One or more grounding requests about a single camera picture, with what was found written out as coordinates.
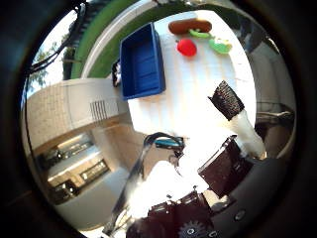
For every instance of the white table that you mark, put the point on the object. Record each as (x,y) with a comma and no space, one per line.
(188,99)

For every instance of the brown plush sausage toy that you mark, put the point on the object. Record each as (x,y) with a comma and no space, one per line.
(190,25)

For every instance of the blue plastic container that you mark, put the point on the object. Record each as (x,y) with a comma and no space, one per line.
(142,62)

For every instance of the green round plush toy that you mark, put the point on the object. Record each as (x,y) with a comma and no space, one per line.
(220,46)

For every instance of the red plush apple toy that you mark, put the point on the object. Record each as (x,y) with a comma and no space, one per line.
(187,47)

